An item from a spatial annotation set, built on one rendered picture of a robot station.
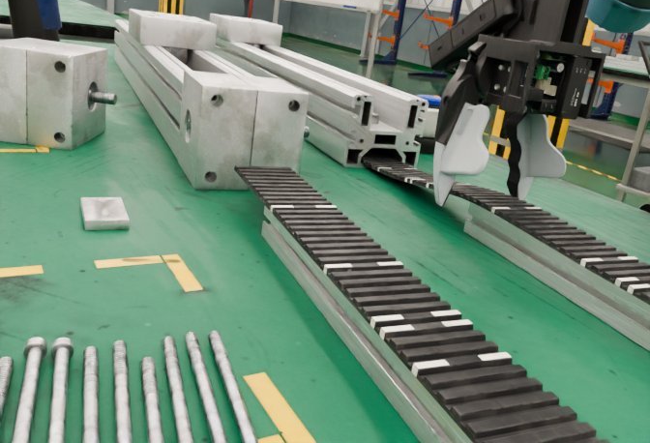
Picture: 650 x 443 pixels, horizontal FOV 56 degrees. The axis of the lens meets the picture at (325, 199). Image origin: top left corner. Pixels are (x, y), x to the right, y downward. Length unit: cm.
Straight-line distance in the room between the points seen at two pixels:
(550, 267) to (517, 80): 15
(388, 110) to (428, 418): 53
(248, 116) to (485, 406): 37
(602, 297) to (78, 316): 33
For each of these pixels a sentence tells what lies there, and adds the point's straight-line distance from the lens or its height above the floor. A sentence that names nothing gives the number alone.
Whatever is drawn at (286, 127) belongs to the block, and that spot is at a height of 84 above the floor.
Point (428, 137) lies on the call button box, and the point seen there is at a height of 80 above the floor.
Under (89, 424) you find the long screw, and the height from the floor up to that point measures 79.
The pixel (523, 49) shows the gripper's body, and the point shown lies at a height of 94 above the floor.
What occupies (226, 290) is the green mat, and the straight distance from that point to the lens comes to 38.
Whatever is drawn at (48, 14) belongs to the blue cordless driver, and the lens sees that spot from 94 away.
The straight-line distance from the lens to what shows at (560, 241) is 48.
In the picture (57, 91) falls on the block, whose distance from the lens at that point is 66.
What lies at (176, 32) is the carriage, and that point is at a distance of 95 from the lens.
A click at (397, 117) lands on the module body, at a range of 75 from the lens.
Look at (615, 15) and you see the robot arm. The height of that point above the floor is 98.
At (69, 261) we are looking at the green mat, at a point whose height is 78.
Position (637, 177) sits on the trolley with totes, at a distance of 363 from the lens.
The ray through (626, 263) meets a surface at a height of 81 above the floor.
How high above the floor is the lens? 95
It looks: 17 degrees down
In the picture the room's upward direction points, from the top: 8 degrees clockwise
